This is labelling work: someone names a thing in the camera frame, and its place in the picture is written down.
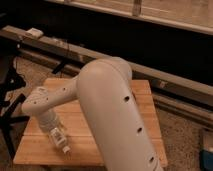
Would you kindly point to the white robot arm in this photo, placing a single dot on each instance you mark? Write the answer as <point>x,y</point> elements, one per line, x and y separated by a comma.
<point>103,90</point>

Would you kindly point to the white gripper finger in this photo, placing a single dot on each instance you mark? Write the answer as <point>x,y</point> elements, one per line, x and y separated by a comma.
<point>63,128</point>

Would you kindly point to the small white box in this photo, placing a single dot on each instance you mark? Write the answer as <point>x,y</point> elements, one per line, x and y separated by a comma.
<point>34,33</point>

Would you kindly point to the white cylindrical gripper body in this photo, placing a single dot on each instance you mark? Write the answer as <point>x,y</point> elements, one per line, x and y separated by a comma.
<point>48,121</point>

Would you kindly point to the white plastic bottle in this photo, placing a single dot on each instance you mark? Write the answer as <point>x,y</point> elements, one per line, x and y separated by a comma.
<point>60,140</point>

